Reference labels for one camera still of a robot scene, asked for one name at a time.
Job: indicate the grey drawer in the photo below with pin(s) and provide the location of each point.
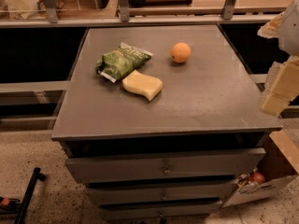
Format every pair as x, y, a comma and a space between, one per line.
164, 165
159, 210
160, 192

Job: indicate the orange fruit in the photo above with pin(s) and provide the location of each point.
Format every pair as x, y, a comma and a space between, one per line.
180, 52

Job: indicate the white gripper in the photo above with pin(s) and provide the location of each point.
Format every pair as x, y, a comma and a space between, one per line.
290, 32

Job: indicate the top grey drawer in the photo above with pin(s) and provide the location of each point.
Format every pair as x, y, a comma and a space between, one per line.
164, 165

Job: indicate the bottom grey drawer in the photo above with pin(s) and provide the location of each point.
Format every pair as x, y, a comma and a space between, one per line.
159, 210

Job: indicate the green jalapeno chip bag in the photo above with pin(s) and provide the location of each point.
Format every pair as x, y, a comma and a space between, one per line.
121, 62

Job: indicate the metal shelf rail frame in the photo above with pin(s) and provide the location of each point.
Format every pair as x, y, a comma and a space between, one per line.
75, 13

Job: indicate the white cardboard box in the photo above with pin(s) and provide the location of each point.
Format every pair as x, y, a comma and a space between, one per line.
279, 166

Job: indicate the yellow wavy sponge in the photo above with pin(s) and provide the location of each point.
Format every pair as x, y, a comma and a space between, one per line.
143, 85

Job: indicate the middle grey drawer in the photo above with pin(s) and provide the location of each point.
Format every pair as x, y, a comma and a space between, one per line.
160, 192

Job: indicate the red onion in box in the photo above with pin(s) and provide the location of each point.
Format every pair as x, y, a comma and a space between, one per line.
257, 177

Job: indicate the grey drawer cabinet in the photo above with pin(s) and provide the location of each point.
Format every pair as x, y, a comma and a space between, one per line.
207, 103

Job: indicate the black metal stand leg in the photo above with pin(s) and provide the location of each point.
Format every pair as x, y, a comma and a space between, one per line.
36, 176

